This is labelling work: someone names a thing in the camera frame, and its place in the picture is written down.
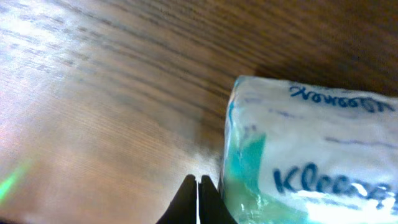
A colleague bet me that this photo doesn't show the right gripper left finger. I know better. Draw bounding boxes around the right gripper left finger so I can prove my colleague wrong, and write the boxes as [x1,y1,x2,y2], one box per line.
[156,174,197,224]

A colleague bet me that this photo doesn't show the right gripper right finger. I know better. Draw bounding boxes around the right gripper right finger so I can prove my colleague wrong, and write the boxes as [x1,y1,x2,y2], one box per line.
[198,175,237,224]

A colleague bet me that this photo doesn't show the teal tissue pack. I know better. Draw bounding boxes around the teal tissue pack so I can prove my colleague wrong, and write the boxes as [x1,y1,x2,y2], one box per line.
[220,76,397,223]

